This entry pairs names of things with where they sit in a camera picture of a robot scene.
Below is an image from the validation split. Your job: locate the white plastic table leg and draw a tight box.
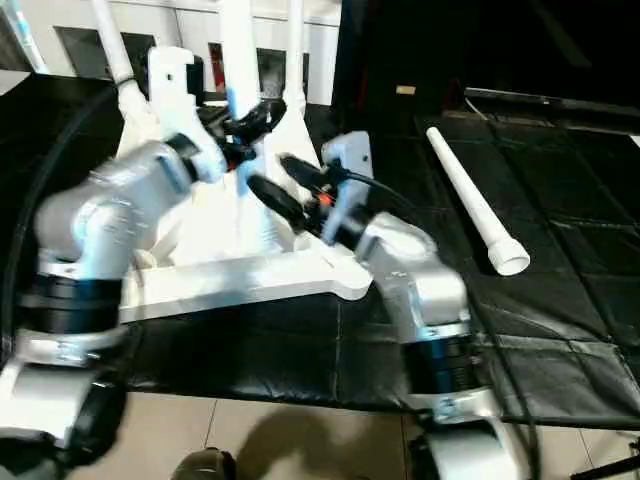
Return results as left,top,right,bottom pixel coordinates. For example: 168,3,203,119
90,0,143,99
215,0,298,251
426,125,532,277
284,0,310,113

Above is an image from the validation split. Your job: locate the white plastic table top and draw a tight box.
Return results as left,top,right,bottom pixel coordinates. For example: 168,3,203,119
116,82,374,325

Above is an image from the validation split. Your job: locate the white glass-door cabinet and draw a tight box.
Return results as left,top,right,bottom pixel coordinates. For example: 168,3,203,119
15,0,343,107

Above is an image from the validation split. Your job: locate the grey curtain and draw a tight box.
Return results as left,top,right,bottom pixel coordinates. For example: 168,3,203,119
0,0,33,73

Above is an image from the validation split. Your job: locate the large black cabinet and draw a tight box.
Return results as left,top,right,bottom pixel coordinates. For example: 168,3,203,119
335,0,640,111

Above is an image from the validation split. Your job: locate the black work mat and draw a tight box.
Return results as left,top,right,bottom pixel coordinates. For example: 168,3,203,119
0,70,640,431

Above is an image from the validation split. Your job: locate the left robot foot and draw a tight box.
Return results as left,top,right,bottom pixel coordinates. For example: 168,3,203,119
170,450,239,480

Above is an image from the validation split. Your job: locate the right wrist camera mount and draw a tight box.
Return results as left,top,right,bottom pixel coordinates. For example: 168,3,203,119
319,130,377,233

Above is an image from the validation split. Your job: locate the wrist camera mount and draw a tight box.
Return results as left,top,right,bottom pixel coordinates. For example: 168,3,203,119
319,130,377,233
147,44,207,143

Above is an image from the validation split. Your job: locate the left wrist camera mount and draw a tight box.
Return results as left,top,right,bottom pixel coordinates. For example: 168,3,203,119
147,44,207,143

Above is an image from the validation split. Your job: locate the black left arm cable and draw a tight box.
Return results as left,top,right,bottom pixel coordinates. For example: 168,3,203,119
0,82,123,361

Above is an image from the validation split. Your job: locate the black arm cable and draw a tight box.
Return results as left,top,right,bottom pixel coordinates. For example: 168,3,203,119
335,165,546,480
0,82,123,361

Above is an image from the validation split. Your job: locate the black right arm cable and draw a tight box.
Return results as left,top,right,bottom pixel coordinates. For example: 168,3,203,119
335,165,546,480

